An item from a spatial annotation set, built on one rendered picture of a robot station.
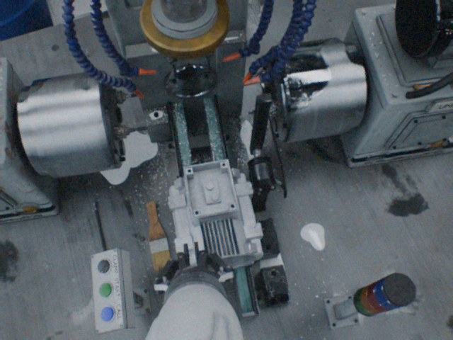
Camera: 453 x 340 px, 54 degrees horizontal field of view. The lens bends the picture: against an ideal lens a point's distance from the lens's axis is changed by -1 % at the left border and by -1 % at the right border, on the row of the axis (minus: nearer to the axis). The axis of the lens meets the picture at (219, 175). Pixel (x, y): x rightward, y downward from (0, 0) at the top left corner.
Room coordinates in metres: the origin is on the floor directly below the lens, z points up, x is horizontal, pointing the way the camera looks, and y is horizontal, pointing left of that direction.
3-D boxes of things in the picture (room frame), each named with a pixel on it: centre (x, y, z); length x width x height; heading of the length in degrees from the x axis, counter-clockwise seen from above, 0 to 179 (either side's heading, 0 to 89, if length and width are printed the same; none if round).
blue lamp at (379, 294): (0.11, -0.32, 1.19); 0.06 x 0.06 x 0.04
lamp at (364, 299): (0.11, -0.32, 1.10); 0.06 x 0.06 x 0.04
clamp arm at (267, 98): (0.49, -0.09, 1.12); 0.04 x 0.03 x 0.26; 9
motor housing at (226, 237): (0.29, 0.01, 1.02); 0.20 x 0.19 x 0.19; 10
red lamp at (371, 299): (0.11, -0.32, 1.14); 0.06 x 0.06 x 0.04
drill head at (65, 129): (0.54, 0.41, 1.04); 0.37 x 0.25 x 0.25; 99
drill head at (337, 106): (0.65, -0.27, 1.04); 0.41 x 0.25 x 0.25; 99
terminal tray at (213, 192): (0.33, 0.02, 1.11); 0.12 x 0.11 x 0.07; 10
